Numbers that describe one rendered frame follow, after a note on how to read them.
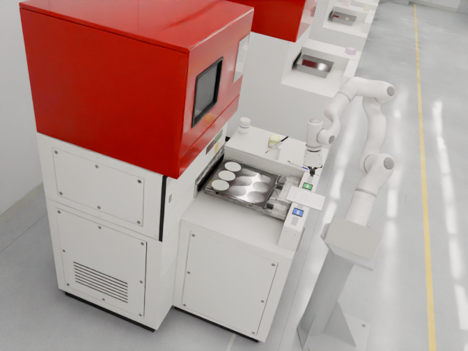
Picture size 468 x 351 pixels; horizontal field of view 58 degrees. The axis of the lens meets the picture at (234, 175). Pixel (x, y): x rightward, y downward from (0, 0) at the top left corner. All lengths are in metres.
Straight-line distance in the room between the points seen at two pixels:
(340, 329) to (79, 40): 2.24
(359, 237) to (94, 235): 1.40
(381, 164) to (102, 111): 1.41
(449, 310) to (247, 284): 1.73
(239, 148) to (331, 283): 0.98
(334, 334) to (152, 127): 1.86
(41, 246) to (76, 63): 1.78
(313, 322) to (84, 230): 1.48
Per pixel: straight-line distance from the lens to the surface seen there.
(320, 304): 2.72
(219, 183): 2.43
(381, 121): 2.44
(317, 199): 2.38
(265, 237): 2.26
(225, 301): 2.59
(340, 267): 2.47
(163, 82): 1.68
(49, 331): 2.88
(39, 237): 3.42
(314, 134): 2.24
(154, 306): 2.56
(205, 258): 2.39
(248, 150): 2.66
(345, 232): 2.28
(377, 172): 2.34
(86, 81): 1.89
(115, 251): 2.38
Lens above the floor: 2.34
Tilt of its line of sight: 35 degrees down
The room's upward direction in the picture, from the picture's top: 10 degrees clockwise
